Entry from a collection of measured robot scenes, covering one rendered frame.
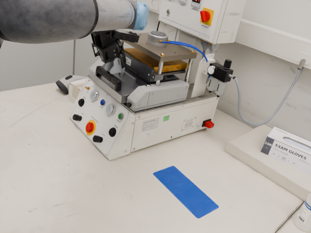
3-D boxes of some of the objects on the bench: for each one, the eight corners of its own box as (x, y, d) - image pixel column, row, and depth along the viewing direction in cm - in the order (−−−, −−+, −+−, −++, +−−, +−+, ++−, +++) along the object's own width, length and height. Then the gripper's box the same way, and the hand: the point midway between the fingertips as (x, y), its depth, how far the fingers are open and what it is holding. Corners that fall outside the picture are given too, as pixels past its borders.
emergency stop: (87, 129, 118) (91, 120, 117) (92, 134, 116) (96, 125, 115) (83, 129, 117) (88, 120, 116) (89, 134, 114) (93, 125, 114)
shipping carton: (100, 91, 154) (101, 75, 149) (115, 102, 146) (117, 85, 142) (67, 98, 142) (67, 81, 137) (82, 110, 134) (83, 92, 130)
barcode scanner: (89, 83, 160) (90, 69, 157) (98, 88, 156) (99, 74, 152) (53, 89, 147) (53, 74, 143) (62, 96, 142) (62, 81, 139)
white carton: (268, 140, 129) (274, 125, 126) (325, 165, 119) (333, 150, 116) (260, 151, 120) (266, 136, 116) (320, 180, 110) (329, 163, 106)
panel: (70, 118, 126) (89, 78, 123) (106, 157, 107) (130, 112, 104) (65, 117, 125) (85, 76, 122) (102, 156, 106) (127, 111, 103)
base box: (163, 97, 160) (169, 66, 152) (215, 132, 137) (226, 98, 128) (67, 116, 128) (69, 79, 120) (115, 167, 104) (120, 125, 96)
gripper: (84, 25, 100) (100, 78, 114) (98, 33, 94) (112, 88, 108) (107, 16, 103) (119, 69, 117) (121, 23, 97) (132, 78, 111)
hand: (121, 72), depth 113 cm, fingers closed, pressing on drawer
